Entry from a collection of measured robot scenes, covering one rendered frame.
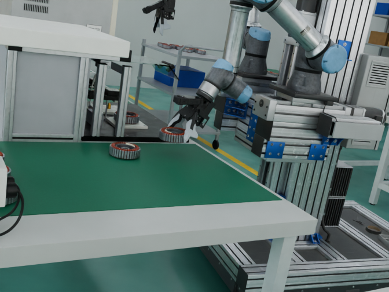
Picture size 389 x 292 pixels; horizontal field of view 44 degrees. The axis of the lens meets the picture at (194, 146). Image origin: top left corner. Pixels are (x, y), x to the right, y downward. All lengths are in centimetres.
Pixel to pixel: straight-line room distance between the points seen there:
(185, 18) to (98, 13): 627
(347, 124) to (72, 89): 114
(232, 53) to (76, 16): 62
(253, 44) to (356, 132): 74
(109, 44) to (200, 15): 729
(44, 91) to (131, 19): 605
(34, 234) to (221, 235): 49
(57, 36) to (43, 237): 45
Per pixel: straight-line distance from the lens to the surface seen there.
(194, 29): 829
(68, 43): 102
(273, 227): 142
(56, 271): 249
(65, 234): 118
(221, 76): 186
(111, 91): 208
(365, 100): 254
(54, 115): 185
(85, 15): 195
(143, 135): 202
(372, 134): 225
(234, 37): 199
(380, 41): 907
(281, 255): 155
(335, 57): 202
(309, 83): 214
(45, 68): 181
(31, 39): 101
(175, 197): 146
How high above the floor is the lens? 128
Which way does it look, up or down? 15 degrees down
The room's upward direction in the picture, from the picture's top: 9 degrees clockwise
